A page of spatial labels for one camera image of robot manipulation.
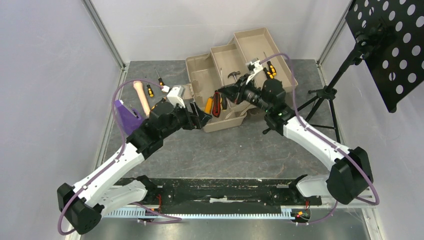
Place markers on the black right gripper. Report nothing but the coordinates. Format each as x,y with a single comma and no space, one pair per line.
239,93

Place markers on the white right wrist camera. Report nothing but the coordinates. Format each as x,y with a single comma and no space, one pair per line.
254,67

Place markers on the black perforated panel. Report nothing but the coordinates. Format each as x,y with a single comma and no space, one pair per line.
395,32

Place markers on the aluminium frame rail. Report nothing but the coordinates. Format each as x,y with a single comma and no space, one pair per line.
101,28

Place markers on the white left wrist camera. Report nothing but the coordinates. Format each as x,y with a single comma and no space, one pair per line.
175,95

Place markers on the red black utility knife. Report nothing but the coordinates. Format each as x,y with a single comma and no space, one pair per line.
216,105

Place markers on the small black-yellow screwdriver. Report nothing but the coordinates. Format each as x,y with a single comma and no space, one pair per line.
150,91

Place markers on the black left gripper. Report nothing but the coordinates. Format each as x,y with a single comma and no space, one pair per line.
202,119

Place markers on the purple box with grid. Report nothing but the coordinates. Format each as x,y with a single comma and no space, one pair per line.
129,119

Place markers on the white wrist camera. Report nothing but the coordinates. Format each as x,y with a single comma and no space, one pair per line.
254,67
175,95

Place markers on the claw hammer black grip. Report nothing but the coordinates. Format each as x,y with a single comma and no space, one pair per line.
234,74

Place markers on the orange handled tool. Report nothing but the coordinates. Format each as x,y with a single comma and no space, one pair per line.
209,105

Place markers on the thin black-yellow screwdriver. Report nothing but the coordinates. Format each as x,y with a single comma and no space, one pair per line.
268,74

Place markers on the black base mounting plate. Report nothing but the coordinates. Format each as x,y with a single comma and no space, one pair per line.
206,196

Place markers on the medium black-yellow screwdriver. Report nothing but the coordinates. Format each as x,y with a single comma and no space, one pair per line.
159,78

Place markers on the beige wooden handle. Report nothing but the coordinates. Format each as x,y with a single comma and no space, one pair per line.
138,86

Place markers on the black-yellow screwdriver cluster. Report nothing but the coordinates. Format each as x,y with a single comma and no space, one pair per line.
224,103

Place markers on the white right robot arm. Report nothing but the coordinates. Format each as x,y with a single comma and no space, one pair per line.
349,169

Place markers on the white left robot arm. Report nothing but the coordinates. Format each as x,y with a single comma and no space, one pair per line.
85,203

